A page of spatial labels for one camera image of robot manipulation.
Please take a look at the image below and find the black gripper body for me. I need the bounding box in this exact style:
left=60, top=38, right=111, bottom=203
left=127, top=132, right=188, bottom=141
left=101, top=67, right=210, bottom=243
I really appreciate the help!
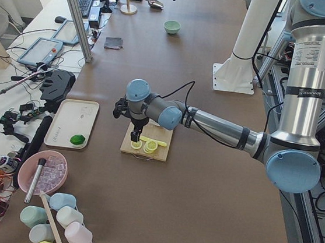
left=131, top=117, right=149, bottom=131

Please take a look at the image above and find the green ceramic bowl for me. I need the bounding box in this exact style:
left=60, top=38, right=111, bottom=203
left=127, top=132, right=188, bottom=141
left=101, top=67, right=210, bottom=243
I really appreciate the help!
left=163, top=20, right=181, bottom=34

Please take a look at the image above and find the pink bowl with ice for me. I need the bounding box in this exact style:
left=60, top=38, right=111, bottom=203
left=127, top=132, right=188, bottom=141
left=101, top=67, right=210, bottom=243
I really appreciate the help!
left=18, top=150, right=68, bottom=195

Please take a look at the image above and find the yellow plastic knife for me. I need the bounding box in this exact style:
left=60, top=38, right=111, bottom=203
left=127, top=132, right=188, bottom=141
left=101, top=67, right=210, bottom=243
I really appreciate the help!
left=140, top=136, right=167, bottom=147

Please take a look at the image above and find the bamboo cutting board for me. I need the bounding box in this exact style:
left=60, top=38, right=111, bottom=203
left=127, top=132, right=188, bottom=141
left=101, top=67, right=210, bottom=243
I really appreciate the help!
left=120, top=122, right=173, bottom=161

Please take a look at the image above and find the lemon slice far side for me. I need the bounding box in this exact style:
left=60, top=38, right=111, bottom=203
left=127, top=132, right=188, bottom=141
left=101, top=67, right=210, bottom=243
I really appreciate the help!
left=144, top=142, right=158, bottom=154

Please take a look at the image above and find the steel scoop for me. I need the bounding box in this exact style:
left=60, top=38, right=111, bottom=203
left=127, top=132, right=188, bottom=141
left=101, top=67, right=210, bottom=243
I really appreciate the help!
left=144, top=0, right=164, bottom=10

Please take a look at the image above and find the green lime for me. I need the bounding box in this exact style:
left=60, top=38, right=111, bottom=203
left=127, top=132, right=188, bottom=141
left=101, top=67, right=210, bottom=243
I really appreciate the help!
left=69, top=134, right=86, bottom=146

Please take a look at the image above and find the cream rabbit tray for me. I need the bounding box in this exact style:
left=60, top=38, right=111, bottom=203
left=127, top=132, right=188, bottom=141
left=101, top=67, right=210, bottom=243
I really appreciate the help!
left=43, top=99, right=100, bottom=149

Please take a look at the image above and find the grey folded cloth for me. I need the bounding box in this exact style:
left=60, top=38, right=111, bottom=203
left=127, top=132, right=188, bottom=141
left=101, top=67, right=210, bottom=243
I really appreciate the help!
left=103, top=37, right=123, bottom=50

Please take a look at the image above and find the black keyboard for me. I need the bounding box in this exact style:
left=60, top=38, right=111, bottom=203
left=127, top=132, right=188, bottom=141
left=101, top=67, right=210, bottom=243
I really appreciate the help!
left=77, top=0, right=94, bottom=18

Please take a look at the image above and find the black cylinder tube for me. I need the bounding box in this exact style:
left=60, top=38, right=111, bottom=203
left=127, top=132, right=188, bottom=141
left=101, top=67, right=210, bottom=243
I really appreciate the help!
left=13, top=115, right=53, bottom=189

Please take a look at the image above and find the steel muddler tool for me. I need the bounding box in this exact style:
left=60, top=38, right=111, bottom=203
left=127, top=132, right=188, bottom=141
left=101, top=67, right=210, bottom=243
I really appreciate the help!
left=24, top=158, right=47, bottom=204

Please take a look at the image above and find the white plastic cup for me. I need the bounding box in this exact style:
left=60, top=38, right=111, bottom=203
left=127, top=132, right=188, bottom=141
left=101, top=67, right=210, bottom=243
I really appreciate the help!
left=56, top=206, right=84, bottom=228

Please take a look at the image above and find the far teach pendant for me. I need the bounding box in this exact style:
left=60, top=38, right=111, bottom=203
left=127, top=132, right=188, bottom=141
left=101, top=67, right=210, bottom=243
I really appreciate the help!
left=51, top=20, right=79, bottom=46

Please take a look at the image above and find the teach pendant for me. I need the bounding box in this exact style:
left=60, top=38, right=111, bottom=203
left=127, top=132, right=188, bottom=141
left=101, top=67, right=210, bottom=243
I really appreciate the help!
left=17, top=38, right=63, bottom=66
left=51, top=20, right=79, bottom=46

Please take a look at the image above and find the pink plastic cup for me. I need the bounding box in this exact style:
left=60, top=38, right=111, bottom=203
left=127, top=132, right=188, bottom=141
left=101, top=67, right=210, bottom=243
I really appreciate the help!
left=64, top=221, right=93, bottom=243

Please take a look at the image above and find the near teach pendant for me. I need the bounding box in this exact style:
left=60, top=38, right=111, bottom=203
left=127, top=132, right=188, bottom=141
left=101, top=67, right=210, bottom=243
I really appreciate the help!
left=17, top=38, right=63, bottom=66

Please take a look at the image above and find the black computer mouse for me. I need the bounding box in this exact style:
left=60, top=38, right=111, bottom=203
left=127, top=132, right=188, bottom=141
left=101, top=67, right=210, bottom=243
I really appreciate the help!
left=54, top=16, right=67, bottom=24

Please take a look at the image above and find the green plastic cup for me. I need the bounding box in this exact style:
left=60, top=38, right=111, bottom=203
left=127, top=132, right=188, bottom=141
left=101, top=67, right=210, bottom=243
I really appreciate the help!
left=19, top=206, right=48, bottom=228

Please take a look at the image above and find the grey blue plastic cup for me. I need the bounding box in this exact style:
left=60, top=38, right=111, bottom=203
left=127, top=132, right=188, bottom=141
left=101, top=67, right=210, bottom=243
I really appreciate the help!
left=29, top=224, right=55, bottom=243

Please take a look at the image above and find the lemon slice near handle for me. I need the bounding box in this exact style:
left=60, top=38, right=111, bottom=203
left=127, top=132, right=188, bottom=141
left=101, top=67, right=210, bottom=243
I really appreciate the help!
left=130, top=141, right=142, bottom=150

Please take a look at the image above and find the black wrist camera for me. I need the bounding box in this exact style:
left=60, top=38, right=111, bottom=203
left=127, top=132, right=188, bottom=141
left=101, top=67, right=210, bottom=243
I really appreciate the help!
left=113, top=97, right=129, bottom=119

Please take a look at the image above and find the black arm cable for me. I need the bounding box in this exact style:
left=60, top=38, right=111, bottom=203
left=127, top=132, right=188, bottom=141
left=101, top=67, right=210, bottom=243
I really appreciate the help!
left=155, top=77, right=286, bottom=154

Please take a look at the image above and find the black perforated bracket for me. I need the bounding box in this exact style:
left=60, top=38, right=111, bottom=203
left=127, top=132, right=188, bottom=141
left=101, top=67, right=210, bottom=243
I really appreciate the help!
left=39, top=69, right=76, bottom=113

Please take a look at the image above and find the aluminium frame post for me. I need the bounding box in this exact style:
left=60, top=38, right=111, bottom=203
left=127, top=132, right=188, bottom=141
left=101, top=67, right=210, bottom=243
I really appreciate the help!
left=67, top=0, right=92, bottom=63

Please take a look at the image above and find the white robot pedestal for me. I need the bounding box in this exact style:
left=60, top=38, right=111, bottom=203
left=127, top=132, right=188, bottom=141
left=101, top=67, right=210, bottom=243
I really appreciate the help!
left=212, top=0, right=282, bottom=94

